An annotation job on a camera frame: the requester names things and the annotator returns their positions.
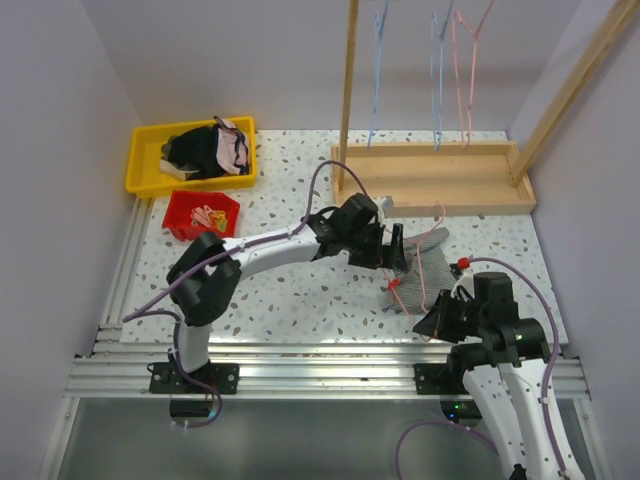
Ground pink underwear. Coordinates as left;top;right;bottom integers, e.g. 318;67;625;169
214;116;250;175

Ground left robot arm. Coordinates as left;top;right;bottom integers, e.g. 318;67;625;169
167;193;408;393

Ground right blue hanger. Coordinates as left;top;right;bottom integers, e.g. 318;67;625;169
429;0;454;151

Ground grey knitted garment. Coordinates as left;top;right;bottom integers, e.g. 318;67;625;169
383;227;454;316

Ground blue hanger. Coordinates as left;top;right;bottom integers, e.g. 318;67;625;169
429;0;454;151
366;0;390;148

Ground wooden hanger rack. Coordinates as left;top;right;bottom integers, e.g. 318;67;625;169
331;1;639;217

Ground red clip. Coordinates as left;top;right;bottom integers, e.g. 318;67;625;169
388;278;402;291

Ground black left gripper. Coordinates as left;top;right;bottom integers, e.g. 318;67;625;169
345;221;407;273

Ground pink wire hanger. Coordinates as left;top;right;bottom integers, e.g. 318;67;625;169
450;0;496;149

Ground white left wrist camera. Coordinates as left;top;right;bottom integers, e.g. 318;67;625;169
374;196;393;223

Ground black garment pile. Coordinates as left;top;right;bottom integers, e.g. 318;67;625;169
159;125;226;181

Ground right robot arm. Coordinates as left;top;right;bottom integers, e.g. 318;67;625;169
413;270;584;479

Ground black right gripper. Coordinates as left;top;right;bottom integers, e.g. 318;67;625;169
414;288;488;343

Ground clips in red bin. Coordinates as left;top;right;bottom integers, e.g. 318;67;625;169
190;205;228;233

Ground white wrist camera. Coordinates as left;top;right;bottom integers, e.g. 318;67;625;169
374;196;393;223
450;257;475;301

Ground yellow plastic tray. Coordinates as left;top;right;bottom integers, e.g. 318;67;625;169
125;116;259;199

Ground aluminium mounting rail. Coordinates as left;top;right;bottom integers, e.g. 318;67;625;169
49;341;592;401

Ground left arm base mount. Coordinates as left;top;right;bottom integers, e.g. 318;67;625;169
147;362;239;395

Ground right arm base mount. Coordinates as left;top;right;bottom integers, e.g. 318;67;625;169
413;363;467;395

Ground red plastic bin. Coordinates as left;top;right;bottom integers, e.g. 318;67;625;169
162;191;240;241

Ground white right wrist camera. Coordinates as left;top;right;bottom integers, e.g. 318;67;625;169
450;257;475;301

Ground left blue hanger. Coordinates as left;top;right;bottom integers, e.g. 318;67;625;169
366;0;390;148

